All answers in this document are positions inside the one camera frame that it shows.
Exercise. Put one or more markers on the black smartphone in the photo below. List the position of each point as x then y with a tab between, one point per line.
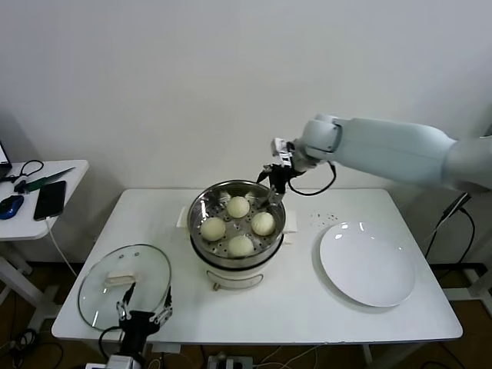
50	200

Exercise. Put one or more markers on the blue computer mouse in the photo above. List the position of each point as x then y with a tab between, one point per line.
10	205

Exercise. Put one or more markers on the round glass pot lid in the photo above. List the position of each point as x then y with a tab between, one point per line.
96	276

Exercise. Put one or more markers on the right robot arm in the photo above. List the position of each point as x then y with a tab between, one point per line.
384	146

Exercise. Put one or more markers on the white steamed baozi bun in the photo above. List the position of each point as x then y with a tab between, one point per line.
263	223
238	207
212	229
241	246

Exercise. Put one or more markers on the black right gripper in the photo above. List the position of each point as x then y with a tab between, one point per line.
280	177

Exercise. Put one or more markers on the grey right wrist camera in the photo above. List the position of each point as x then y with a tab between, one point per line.
280	148

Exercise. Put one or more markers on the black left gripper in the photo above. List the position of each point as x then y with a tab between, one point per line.
138	326

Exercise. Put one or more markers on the large white work table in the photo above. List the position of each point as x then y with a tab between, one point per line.
300	319

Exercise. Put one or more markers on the grey floor power strip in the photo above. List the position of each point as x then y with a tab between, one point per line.
230	362

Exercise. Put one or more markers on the large white plate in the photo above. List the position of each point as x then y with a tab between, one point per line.
365	265

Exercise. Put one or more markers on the black laptop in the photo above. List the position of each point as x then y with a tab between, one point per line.
3	157

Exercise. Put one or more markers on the white rounded side table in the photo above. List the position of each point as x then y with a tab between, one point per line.
23	230

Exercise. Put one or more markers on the perforated steel steamer basket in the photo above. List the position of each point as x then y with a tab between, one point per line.
207	200

